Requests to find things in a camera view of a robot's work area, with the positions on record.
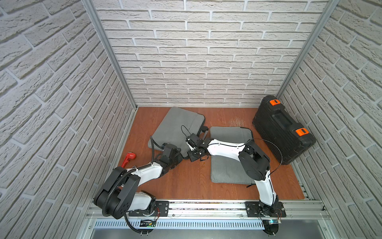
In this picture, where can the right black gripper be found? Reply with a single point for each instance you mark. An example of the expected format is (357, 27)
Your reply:
(192, 157)

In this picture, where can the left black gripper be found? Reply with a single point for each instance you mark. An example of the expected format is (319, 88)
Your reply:
(177, 156)

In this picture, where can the grey zippered laptop bag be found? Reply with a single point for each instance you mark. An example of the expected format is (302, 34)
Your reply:
(176, 126)

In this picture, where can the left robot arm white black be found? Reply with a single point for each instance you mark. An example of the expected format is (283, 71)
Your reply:
(118, 195)

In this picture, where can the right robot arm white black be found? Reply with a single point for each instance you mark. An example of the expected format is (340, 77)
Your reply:
(255, 162)

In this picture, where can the grey laptop sleeve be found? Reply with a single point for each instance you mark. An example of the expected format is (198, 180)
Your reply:
(227, 170)

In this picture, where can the black plastic tool case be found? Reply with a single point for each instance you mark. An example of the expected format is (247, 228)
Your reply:
(286, 138)

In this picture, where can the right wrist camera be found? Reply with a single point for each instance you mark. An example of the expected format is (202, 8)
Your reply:
(194, 141)

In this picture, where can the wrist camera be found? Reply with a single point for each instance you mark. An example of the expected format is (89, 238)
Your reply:
(194, 141)
(170, 151)

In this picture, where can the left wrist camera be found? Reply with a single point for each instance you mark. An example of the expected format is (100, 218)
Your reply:
(170, 151)

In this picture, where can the red handled pliers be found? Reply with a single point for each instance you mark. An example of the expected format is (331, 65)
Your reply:
(129, 157)

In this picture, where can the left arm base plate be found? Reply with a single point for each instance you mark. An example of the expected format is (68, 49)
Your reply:
(159, 208)

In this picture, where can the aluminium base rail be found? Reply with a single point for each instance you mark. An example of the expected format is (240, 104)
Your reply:
(240, 210)

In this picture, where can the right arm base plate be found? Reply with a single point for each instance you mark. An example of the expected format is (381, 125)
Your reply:
(259, 209)

